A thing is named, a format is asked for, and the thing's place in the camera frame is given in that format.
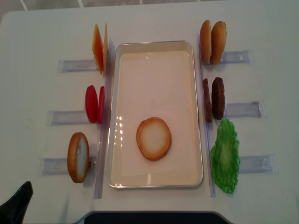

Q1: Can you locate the standing bread slice left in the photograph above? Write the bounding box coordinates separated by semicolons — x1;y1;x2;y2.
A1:
67;132;89;183

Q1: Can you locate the orange cheese slice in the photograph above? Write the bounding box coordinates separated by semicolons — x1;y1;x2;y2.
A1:
92;24;104;74

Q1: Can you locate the front brown meat patty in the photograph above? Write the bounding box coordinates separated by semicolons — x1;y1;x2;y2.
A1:
202;78;213;123

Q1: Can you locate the outer red tomato slice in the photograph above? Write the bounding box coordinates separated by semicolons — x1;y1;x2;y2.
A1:
85;85;98;123

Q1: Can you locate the bun slice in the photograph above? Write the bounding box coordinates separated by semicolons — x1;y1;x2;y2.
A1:
199;20;212;63
210;21;227;64

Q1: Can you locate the right clear acrylic rack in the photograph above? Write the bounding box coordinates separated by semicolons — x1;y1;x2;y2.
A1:
197;34;279;197

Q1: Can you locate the pale yellow cheese slice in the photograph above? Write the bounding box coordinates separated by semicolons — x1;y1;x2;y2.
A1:
103;24;108;75

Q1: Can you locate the rear brown meat patty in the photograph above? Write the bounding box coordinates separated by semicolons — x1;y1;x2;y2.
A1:
212;77;226;120

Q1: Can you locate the red tomato slice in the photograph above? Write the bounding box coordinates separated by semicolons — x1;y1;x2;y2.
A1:
97;86;105;124
85;85;98;123

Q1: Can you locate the rear bun slice right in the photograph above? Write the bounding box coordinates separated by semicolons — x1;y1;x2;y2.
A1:
210;21;227;64

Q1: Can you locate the clear acrylic rack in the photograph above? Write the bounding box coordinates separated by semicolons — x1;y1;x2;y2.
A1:
40;39;115;199
197;34;279;197

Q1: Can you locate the bread slice on tray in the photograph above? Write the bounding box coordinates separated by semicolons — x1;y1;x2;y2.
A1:
136;117;171;161

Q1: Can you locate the green lettuce leaf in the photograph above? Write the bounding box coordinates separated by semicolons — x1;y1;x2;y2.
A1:
211;119;241;194

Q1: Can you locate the left clear acrylic rack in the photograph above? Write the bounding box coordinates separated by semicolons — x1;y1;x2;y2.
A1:
40;39;115;199

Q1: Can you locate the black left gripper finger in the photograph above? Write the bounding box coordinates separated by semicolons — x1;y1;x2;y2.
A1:
0;181;33;224

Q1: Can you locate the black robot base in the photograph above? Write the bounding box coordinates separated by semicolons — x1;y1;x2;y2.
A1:
84;212;227;224

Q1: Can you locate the white rectangular tray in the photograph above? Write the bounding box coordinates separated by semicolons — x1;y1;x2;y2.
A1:
106;41;203;189

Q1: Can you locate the brown meat patty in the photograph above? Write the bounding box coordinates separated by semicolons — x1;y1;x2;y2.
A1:
202;78;213;123
212;77;226;120

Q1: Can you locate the inner red tomato slice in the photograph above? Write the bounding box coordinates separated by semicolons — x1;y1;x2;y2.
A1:
97;86;105;124

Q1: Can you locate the front bun slice right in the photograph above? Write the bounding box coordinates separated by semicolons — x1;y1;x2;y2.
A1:
199;20;212;63

